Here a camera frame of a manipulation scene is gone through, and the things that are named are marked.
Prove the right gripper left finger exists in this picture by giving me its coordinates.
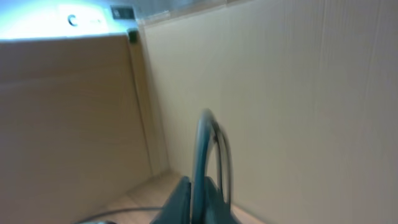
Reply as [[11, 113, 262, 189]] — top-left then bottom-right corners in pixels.
[[151, 176, 191, 224]]

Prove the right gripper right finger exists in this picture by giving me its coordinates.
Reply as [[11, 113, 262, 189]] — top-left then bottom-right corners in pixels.
[[203, 177, 241, 224]]

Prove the right camera black cable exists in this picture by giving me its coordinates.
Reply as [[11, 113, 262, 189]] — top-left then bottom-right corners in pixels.
[[74, 205, 164, 224]]

